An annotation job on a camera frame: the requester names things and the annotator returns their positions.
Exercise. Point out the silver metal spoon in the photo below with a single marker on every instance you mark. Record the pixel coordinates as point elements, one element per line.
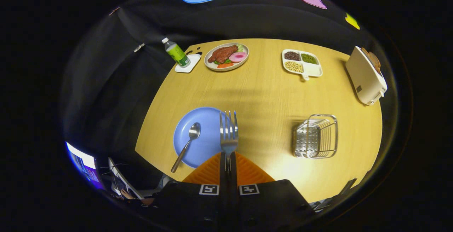
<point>194,131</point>

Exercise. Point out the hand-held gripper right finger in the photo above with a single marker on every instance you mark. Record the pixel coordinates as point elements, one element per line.
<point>233,196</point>

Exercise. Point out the white divided bean tray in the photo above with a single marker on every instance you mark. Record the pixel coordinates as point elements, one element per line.
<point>311,70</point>

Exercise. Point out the white toaster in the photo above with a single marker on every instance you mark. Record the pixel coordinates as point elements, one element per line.
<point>362,76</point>

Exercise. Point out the black backdrop cloth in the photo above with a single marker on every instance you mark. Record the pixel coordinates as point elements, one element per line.
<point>106,94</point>

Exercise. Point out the open laptop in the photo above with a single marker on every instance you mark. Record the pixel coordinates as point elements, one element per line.
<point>122,180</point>

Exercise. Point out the plate of meat and vegetables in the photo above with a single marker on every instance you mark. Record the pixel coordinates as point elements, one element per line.
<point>226,56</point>

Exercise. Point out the blue round plate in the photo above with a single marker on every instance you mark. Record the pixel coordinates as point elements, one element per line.
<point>207,133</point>

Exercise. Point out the lit computer monitor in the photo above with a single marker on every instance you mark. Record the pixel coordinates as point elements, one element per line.
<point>83,163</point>

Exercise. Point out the brown bread slice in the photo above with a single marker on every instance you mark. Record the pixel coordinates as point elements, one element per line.
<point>373,59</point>

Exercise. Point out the green label plastic bottle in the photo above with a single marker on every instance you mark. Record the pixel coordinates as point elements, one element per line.
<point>177,53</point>

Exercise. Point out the white square coaster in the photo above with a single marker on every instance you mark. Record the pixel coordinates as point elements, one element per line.
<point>191,65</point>

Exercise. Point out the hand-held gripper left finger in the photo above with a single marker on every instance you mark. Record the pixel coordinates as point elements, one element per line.
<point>224,196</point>

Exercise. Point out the silver metal fork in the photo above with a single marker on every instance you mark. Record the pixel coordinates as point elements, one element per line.
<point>229,138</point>

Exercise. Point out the silver metal clip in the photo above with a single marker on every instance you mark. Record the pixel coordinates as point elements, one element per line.
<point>139,47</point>

